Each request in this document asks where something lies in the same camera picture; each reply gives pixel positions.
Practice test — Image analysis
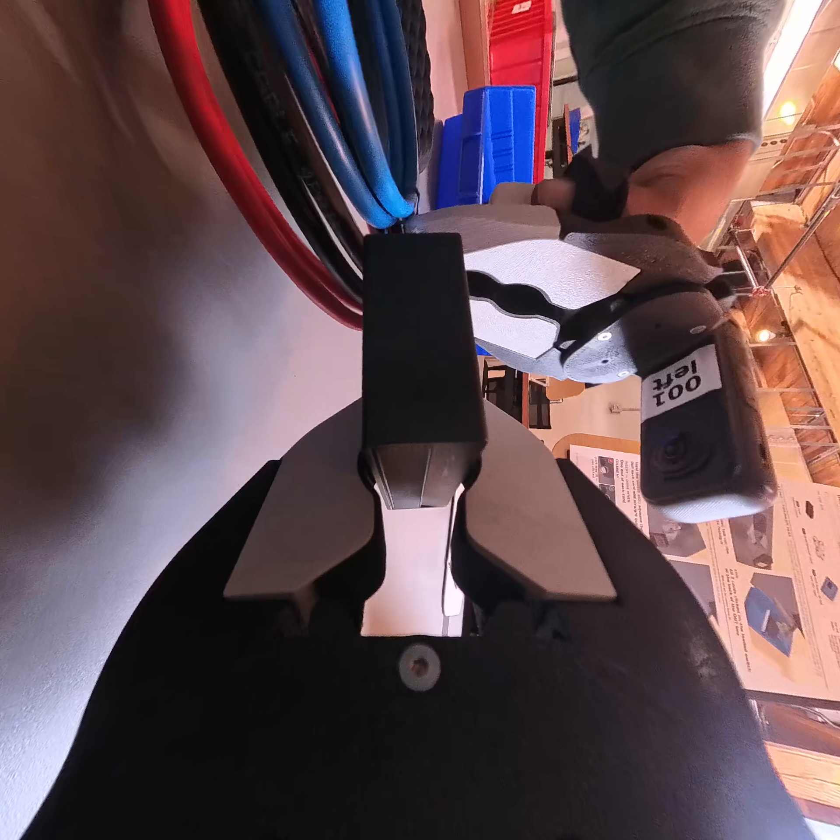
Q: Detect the black ethernet port box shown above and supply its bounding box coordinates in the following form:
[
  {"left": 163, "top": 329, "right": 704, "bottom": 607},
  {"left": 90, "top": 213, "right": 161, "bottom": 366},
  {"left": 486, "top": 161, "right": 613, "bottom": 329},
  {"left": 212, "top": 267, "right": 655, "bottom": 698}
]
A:
[{"left": 361, "top": 233, "right": 490, "bottom": 509}]

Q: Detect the blue ethernet cable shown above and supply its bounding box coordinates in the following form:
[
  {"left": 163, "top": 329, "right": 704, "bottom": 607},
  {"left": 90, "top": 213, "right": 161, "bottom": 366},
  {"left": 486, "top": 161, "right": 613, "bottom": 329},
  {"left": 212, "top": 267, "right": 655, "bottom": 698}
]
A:
[{"left": 252, "top": 0, "right": 421, "bottom": 231}]

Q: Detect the person's left forearm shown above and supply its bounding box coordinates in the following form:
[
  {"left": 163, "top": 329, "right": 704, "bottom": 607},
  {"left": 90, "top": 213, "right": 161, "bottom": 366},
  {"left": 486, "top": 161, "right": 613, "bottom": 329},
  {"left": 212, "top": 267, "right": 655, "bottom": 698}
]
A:
[{"left": 561, "top": 0, "right": 788, "bottom": 172}]

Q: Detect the blue plastic bin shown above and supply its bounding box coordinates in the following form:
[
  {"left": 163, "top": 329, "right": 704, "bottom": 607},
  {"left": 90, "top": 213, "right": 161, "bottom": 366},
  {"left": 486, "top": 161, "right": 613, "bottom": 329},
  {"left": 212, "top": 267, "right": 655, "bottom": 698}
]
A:
[
  {"left": 459, "top": 85, "right": 538, "bottom": 206},
  {"left": 435, "top": 115, "right": 468, "bottom": 210}
]

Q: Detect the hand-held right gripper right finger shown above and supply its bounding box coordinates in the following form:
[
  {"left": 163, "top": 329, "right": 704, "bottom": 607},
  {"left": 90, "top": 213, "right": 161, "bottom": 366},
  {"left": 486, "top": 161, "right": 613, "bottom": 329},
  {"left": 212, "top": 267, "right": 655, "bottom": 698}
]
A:
[{"left": 453, "top": 399, "right": 619, "bottom": 603}]

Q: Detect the red plastic bin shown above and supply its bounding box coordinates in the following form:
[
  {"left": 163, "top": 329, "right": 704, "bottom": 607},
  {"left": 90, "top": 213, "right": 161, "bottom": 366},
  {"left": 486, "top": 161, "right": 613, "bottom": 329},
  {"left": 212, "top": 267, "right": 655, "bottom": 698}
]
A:
[{"left": 489, "top": 0, "right": 555, "bottom": 185}]

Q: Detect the person's left hand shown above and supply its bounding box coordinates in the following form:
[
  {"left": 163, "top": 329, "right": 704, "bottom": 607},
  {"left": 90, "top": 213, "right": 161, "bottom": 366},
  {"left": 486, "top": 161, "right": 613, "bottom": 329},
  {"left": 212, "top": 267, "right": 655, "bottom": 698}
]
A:
[{"left": 533, "top": 141, "right": 756, "bottom": 240}]

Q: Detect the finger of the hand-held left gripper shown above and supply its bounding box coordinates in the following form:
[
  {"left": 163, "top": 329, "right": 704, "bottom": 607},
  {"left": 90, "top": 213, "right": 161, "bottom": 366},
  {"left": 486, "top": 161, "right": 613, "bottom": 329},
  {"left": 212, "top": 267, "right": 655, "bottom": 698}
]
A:
[
  {"left": 469, "top": 289, "right": 567, "bottom": 362},
  {"left": 461, "top": 238, "right": 643, "bottom": 315}
]

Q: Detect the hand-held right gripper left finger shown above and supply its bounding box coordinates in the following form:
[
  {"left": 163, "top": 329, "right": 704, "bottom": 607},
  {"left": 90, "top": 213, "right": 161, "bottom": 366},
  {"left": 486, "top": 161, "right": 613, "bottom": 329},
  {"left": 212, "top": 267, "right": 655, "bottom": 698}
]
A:
[{"left": 223, "top": 397, "right": 382, "bottom": 614}]

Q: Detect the red ethernet cable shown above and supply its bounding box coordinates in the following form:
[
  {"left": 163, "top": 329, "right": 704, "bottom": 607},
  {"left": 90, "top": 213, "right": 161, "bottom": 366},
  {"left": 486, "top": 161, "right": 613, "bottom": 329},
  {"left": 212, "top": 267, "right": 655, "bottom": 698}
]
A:
[{"left": 147, "top": 0, "right": 365, "bottom": 331}]

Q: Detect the black ethernet cable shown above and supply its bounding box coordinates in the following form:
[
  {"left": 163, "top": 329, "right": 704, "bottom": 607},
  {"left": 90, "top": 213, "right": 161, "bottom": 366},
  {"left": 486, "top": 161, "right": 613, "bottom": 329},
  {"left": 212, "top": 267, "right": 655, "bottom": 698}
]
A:
[{"left": 197, "top": 0, "right": 368, "bottom": 303}]

